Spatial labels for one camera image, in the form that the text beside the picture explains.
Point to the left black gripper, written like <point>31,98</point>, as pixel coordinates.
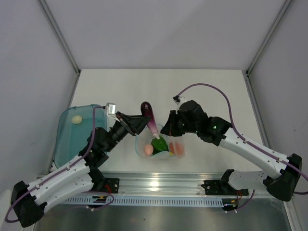
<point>133,124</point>

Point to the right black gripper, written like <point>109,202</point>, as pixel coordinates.
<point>170,128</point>

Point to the purple toy eggplant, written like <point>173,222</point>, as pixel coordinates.
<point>146,110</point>

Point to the green toy bell pepper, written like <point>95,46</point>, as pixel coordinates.
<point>160,145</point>

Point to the orange toy fruit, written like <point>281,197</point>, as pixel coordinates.
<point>177,149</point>

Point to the clear zip top bag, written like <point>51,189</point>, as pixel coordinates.
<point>145,137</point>

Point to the pink toy egg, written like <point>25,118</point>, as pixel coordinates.
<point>148,149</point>

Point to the white toy egg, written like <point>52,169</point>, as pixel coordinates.
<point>77,119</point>

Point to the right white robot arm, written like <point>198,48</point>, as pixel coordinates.
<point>279,173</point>

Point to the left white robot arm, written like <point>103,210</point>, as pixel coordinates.
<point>31,201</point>

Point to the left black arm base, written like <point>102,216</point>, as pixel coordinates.
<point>110,185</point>

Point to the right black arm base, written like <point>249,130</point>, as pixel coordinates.
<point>218,187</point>

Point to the teal plastic tray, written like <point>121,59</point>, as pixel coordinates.
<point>72,139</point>

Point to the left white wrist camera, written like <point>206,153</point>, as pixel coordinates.
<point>110,110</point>

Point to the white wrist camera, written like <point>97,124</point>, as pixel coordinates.
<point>110,110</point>
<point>179,101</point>

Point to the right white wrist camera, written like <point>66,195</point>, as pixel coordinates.
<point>179,101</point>

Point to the aluminium mounting rail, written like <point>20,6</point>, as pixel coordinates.
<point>158,185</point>

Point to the white slotted cable duct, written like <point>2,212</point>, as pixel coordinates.
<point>145,201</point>

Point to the left aluminium frame post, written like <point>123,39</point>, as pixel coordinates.
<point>58,34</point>

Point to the aluminium frame post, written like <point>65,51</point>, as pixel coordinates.
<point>279,18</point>
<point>58,34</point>

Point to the right aluminium frame post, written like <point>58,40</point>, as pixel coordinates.
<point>279,18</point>

